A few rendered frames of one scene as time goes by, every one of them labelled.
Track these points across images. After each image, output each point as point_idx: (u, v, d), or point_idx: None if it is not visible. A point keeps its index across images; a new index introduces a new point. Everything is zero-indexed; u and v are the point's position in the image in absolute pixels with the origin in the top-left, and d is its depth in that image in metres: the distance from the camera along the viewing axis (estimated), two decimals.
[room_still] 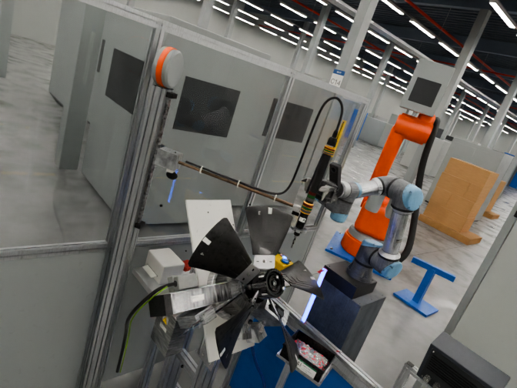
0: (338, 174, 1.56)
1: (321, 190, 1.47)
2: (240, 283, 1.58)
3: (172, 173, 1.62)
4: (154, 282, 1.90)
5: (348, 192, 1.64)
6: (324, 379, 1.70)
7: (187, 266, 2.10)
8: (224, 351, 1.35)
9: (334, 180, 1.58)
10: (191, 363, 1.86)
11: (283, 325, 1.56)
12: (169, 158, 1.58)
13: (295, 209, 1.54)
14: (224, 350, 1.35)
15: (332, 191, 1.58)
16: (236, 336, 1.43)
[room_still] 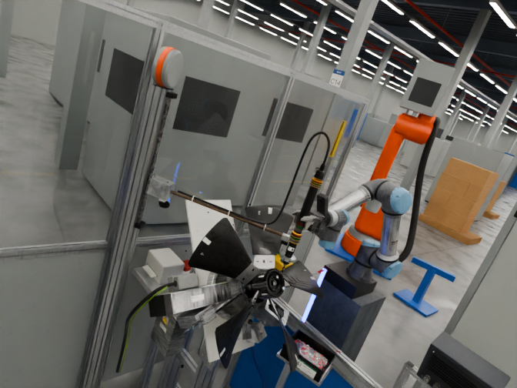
0: (325, 205, 1.59)
1: (302, 219, 1.52)
2: (240, 283, 1.58)
3: (165, 202, 1.66)
4: (154, 282, 1.90)
5: (335, 221, 1.68)
6: (324, 379, 1.70)
7: (187, 266, 2.10)
8: (224, 351, 1.35)
9: (321, 210, 1.62)
10: (191, 363, 1.86)
11: (283, 325, 1.56)
12: (161, 188, 1.62)
13: (285, 239, 1.58)
14: (224, 350, 1.35)
15: None
16: (236, 336, 1.43)
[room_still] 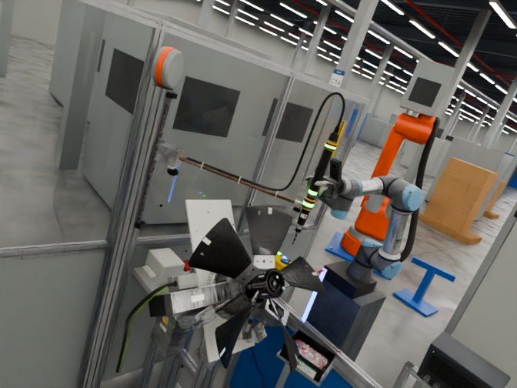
0: (339, 170, 1.55)
1: (316, 184, 1.47)
2: (240, 283, 1.58)
3: (173, 169, 1.62)
4: (154, 282, 1.90)
5: (348, 188, 1.63)
6: (324, 379, 1.70)
7: (187, 266, 2.10)
8: (224, 351, 1.35)
9: (335, 176, 1.57)
10: (191, 363, 1.86)
11: (283, 325, 1.56)
12: (170, 154, 1.58)
13: (297, 205, 1.54)
14: (224, 350, 1.35)
15: (333, 188, 1.57)
16: (236, 336, 1.43)
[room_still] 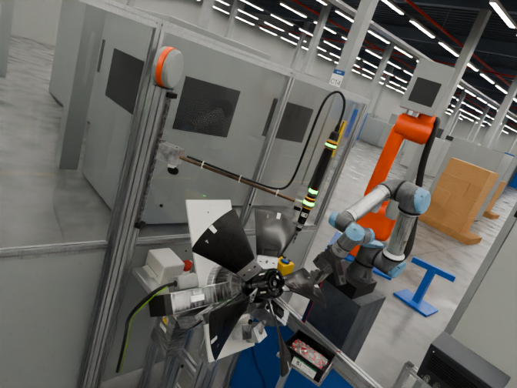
0: None
1: (315, 283, 1.79)
2: (240, 280, 1.59)
3: (174, 168, 1.61)
4: (154, 282, 1.90)
5: None
6: (324, 379, 1.70)
7: (187, 266, 2.10)
8: (215, 339, 1.34)
9: None
10: (191, 363, 1.86)
11: (278, 328, 1.54)
12: (170, 152, 1.58)
13: (298, 205, 1.54)
14: (216, 339, 1.34)
15: None
16: (229, 329, 1.42)
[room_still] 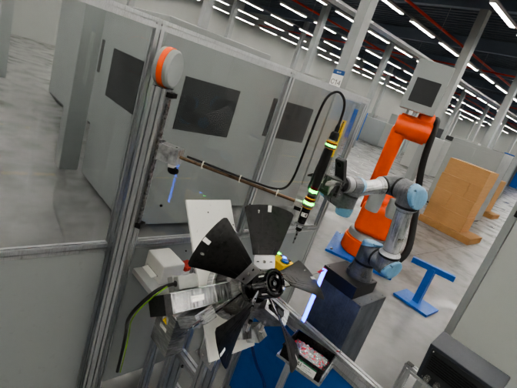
0: (344, 168, 1.57)
1: (327, 185, 1.48)
2: None
3: (174, 168, 1.61)
4: (154, 282, 1.90)
5: (353, 186, 1.65)
6: (324, 379, 1.70)
7: (187, 266, 2.10)
8: (207, 243, 1.42)
9: (339, 175, 1.60)
10: (191, 363, 1.86)
11: (245, 316, 1.43)
12: (170, 152, 1.58)
13: (298, 205, 1.54)
14: (208, 243, 1.42)
15: (338, 185, 1.59)
16: (217, 262, 1.46)
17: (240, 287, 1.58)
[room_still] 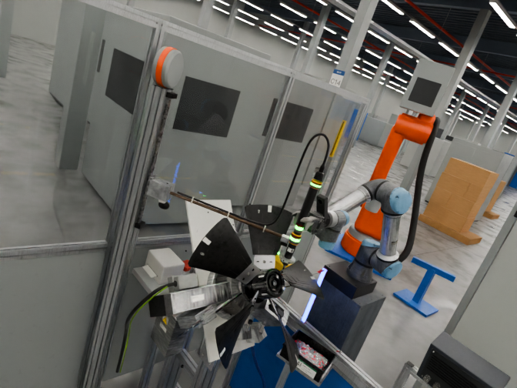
0: (325, 205, 1.59)
1: (302, 221, 1.52)
2: None
3: (165, 204, 1.66)
4: (154, 282, 1.90)
5: (335, 222, 1.68)
6: (324, 379, 1.70)
7: (187, 266, 2.10)
8: (207, 243, 1.42)
9: (321, 211, 1.62)
10: (191, 363, 1.86)
11: (245, 316, 1.43)
12: (161, 189, 1.63)
13: (284, 240, 1.58)
14: (208, 243, 1.42)
15: (319, 222, 1.61)
16: (217, 262, 1.46)
17: (240, 287, 1.58)
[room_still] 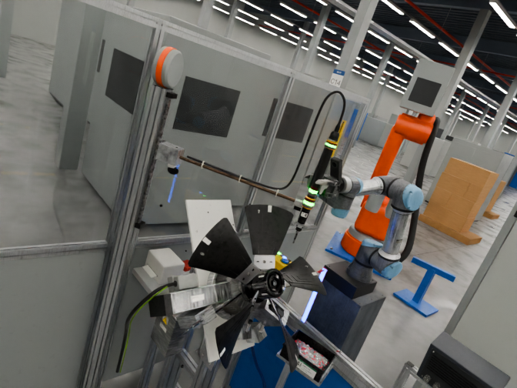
0: (339, 168, 1.55)
1: (318, 182, 1.47)
2: None
3: (174, 168, 1.61)
4: (154, 282, 1.90)
5: (348, 187, 1.63)
6: (324, 379, 1.70)
7: (187, 266, 2.10)
8: (207, 243, 1.42)
9: (335, 175, 1.57)
10: (191, 363, 1.86)
11: (245, 316, 1.43)
12: (170, 152, 1.58)
13: (298, 204, 1.54)
14: (208, 243, 1.42)
15: (333, 185, 1.57)
16: (217, 262, 1.46)
17: (240, 287, 1.58)
